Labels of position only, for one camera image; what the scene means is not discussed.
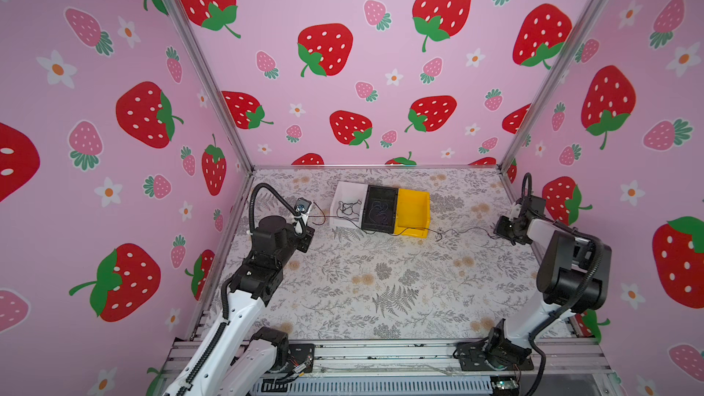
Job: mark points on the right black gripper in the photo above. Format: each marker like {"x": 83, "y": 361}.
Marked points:
{"x": 503, "y": 229}

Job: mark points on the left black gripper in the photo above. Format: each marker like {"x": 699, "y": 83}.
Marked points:
{"x": 303, "y": 240}

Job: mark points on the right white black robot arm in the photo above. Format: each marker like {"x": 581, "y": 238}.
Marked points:
{"x": 572, "y": 278}

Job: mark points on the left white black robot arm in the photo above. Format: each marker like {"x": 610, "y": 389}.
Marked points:
{"x": 215, "y": 369}

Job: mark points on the white plastic bin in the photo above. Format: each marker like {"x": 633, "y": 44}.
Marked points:
{"x": 347, "y": 206}

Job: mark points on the yellow plastic bin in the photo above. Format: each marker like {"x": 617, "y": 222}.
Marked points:
{"x": 413, "y": 214}

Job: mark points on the black plastic bin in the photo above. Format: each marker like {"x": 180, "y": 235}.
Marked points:
{"x": 379, "y": 214}

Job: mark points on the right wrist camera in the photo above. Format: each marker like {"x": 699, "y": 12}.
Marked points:
{"x": 515, "y": 211}

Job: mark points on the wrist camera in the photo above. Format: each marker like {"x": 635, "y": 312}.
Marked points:
{"x": 515, "y": 211}
{"x": 302, "y": 210}

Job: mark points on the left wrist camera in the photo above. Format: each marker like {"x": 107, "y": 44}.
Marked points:
{"x": 302, "y": 210}

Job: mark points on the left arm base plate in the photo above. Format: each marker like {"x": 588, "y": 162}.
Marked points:
{"x": 291, "y": 357}

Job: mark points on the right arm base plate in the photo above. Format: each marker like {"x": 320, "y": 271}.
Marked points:
{"x": 478, "y": 356}

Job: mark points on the aluminium rail frame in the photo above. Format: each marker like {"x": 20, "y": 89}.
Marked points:
{"x": 571, "y": 366}

